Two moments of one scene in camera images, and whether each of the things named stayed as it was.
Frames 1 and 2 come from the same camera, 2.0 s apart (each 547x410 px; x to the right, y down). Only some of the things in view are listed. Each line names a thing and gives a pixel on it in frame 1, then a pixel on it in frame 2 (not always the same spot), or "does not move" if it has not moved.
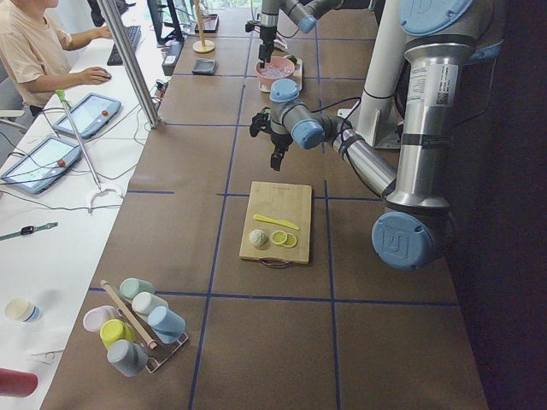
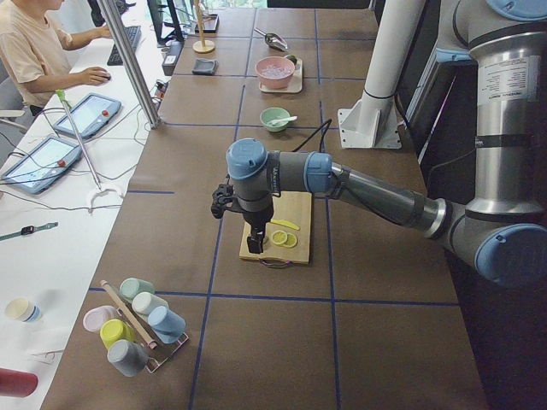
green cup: [132, 286] does not move
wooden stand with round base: [202, 45] does not move
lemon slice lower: [279, 237] does not move
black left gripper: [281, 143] to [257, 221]
